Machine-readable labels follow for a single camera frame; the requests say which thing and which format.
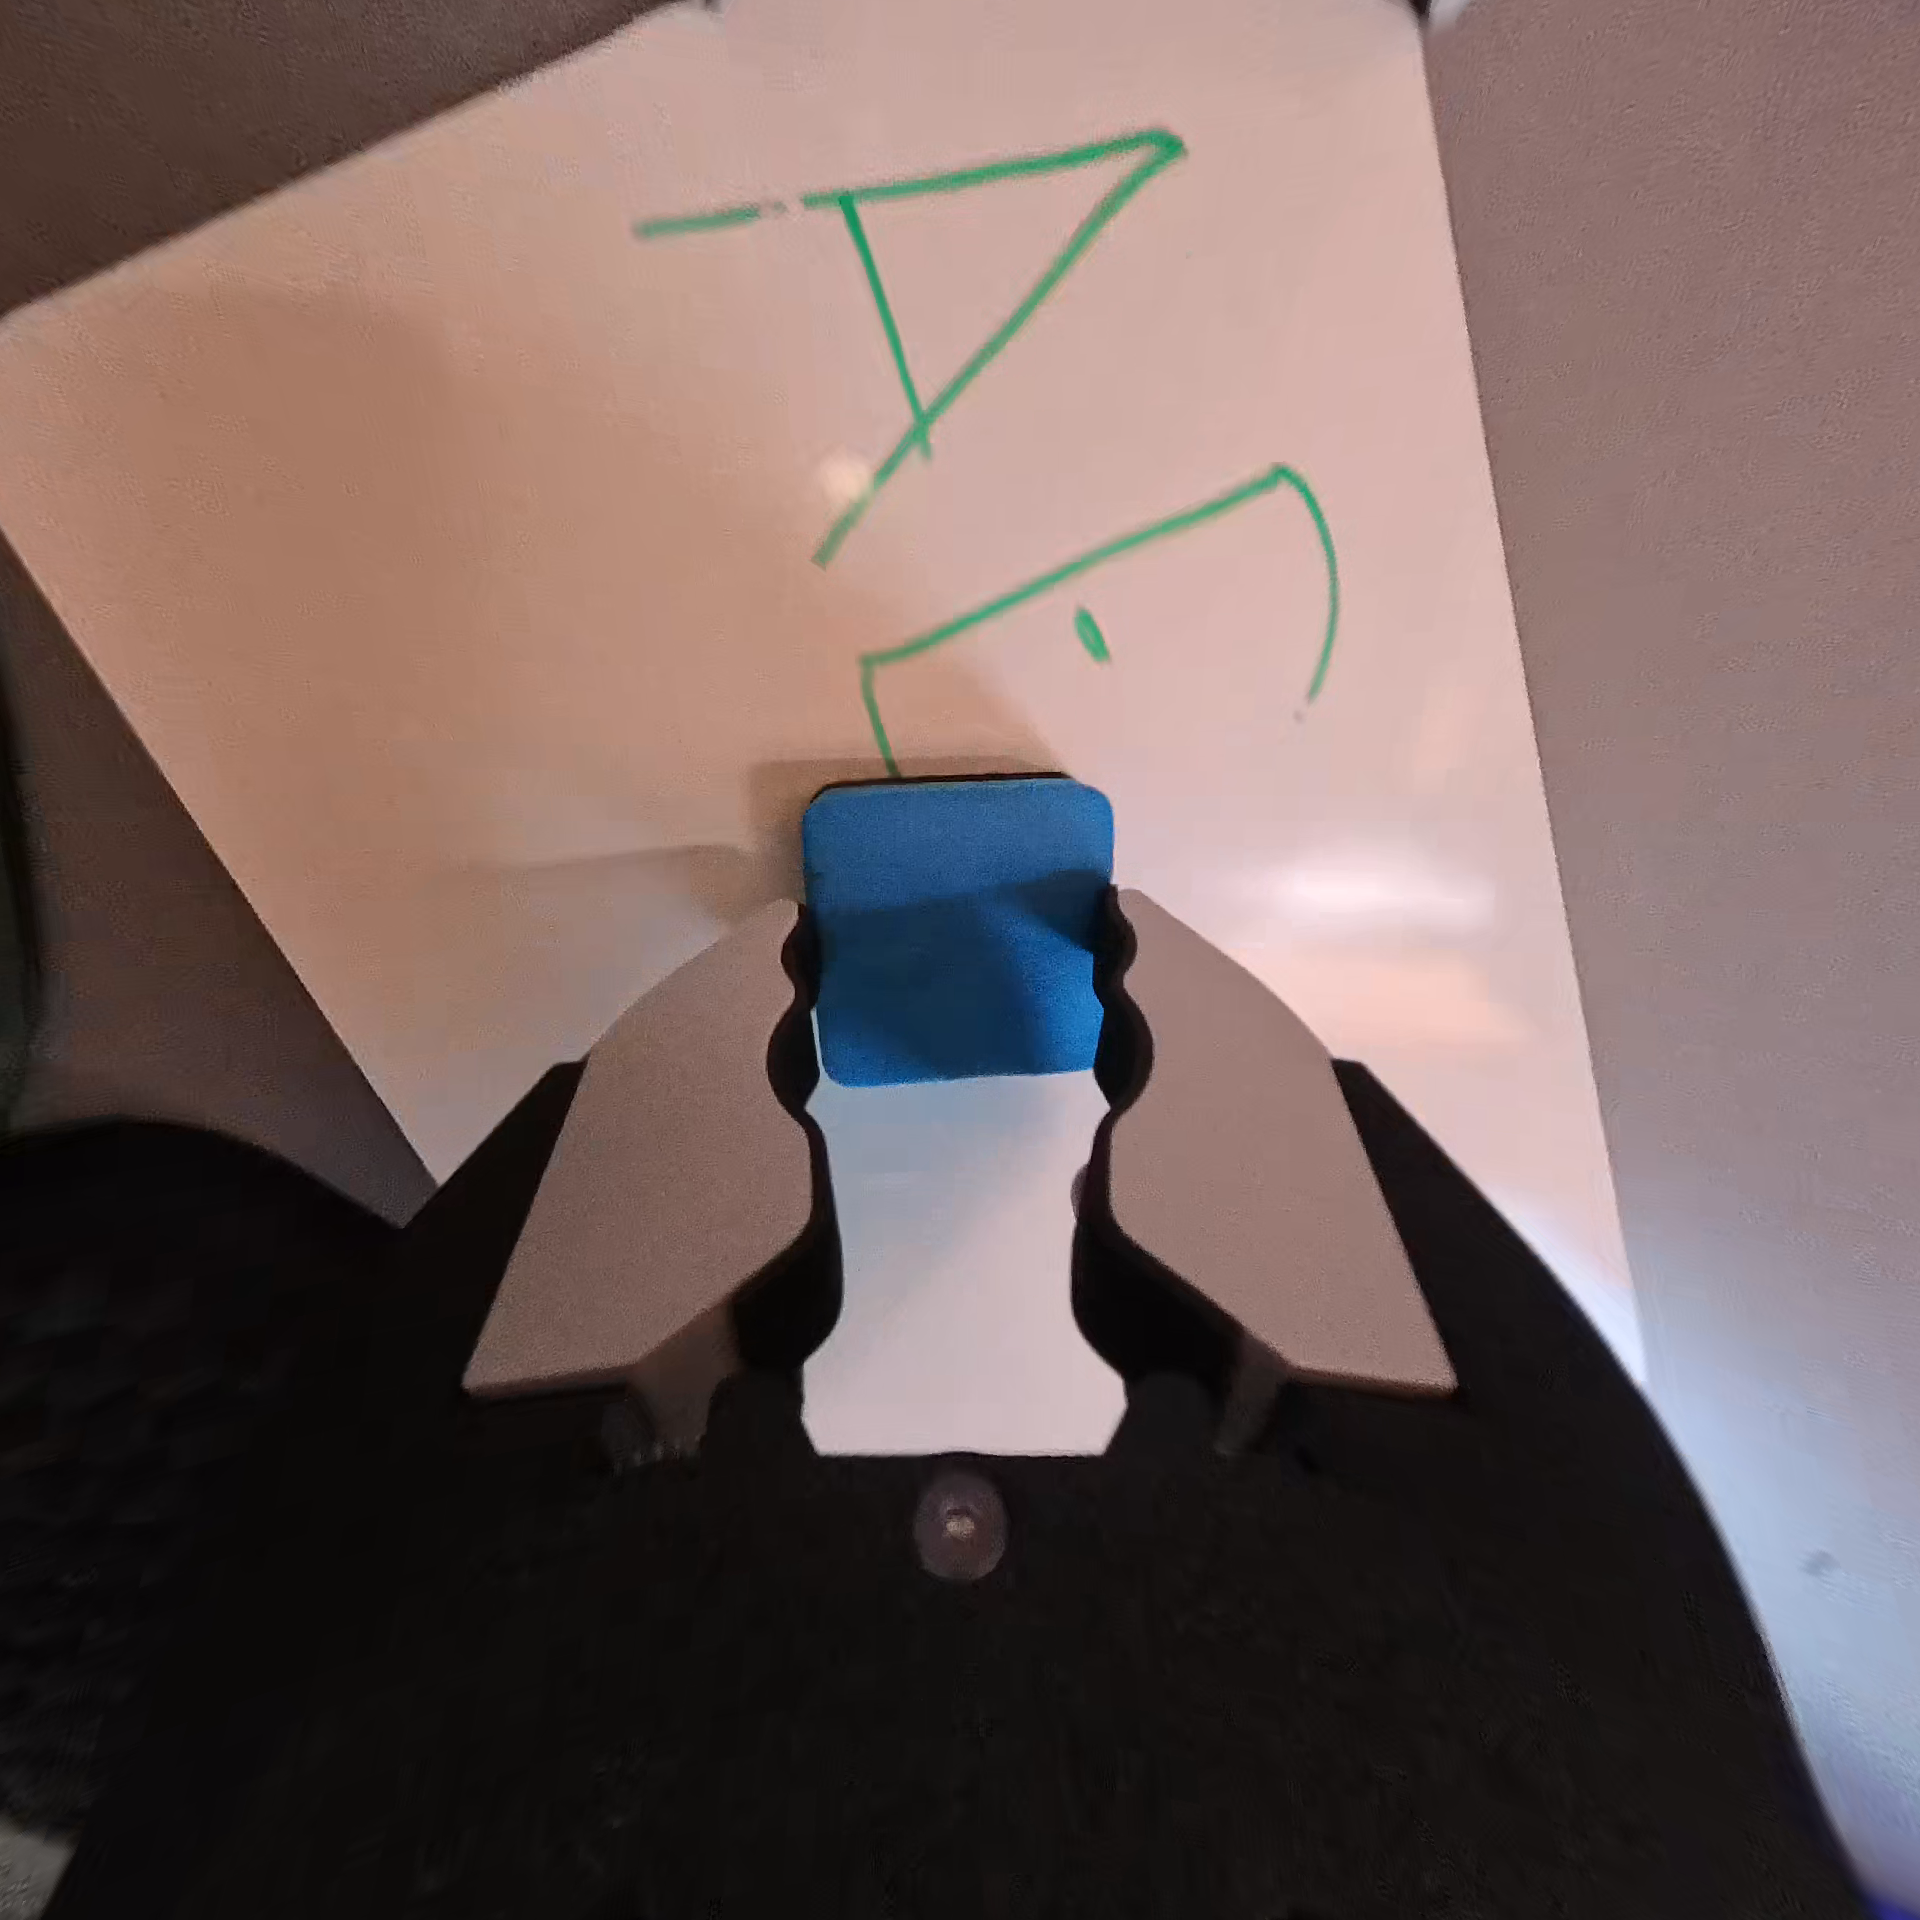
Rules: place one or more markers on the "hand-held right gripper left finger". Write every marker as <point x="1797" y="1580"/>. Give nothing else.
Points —
<point x="661" y="1201"/>

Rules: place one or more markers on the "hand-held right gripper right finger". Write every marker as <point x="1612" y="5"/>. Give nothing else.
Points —
<point x="1260" y="1201"/>

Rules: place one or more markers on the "blue whiteboard eraser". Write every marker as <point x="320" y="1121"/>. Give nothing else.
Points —
<point x="960" y="932"/>

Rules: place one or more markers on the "white whiteboard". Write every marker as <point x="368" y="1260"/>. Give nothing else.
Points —
<point x="451" y="601"/>

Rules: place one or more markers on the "black textured wrist pad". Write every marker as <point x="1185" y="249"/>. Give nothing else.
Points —
<point x="180" y="1470"/>

